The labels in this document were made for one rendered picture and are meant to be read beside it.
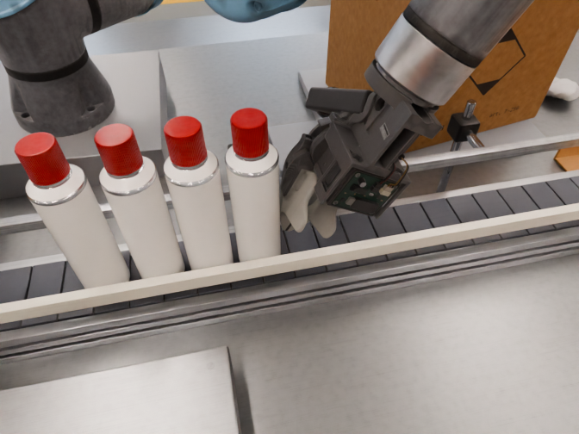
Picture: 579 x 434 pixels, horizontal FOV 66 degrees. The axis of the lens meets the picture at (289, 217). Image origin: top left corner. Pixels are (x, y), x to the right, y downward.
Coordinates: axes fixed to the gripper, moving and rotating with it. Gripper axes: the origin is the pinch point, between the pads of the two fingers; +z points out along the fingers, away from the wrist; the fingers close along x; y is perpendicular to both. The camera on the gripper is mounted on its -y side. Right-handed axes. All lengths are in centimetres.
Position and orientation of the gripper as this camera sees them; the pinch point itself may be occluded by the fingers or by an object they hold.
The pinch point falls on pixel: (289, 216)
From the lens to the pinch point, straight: 51.8
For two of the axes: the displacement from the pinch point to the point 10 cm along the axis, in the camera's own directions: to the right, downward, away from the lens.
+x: 8.5, 2.0, 4.9
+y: 2.1, 7.3, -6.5
